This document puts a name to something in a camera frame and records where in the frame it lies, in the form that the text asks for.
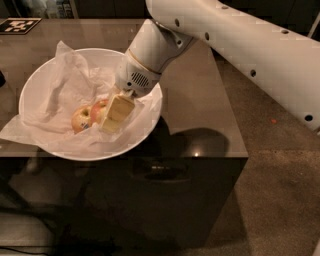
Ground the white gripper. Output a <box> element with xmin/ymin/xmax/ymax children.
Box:
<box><xmin>100</xmin><ymin>50</ymin><xmax>161</xmax><ymax>132</ymax></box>

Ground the red-yellow apple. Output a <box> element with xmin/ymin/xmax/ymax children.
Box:
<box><xmin>90</xmin><ymin>99</ymin><xmax>108</xmax><ymax>123</ymax></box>

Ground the yellow-red apple with sticker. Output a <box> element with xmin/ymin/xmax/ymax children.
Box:
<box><xmin>71</xmin><ymin>105</ymin><xmax>92</xmax><ymax>134</ymax></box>

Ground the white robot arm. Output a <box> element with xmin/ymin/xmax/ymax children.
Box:
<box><xmin>115</xmin><ymin>0</ymin><xmax>320</xmax><ymax>132</ymax></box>

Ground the white bowl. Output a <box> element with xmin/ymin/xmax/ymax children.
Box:
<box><xmin>18</xmin><ymin>47</ymin><xmax>164</xmax><ymax>162</ymax></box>

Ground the white crumpled paper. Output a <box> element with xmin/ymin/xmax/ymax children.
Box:
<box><xmin>0</xmin><ymin>40</ymin><xmax>163</xmax><ymax>153</ymax></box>

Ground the dark object at left edge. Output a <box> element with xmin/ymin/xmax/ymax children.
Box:
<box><xmin>0</xmin><ymin>71</ymin><xmax>6</xmax><ymax>87</ymax></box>

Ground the black white marker tag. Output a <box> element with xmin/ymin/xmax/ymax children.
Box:
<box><xmin>0</xmin><ymin>18</ymin><xmax>41</xmax><ymax>35</ymax></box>

